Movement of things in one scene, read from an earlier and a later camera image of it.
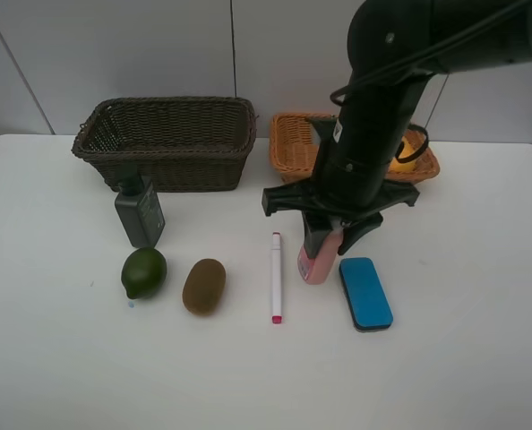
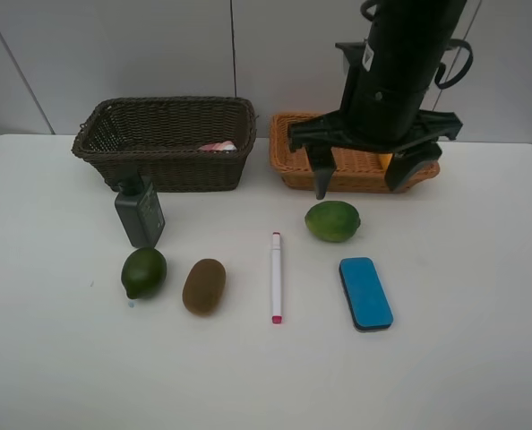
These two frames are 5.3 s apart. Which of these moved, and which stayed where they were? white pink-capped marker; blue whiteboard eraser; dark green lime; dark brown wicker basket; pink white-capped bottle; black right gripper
Moved: pink white-capped bottle; black right gripper
Stayed: dark brown wicker basket; dark green lime; white pink-capped marker; blue whiteboard eraser
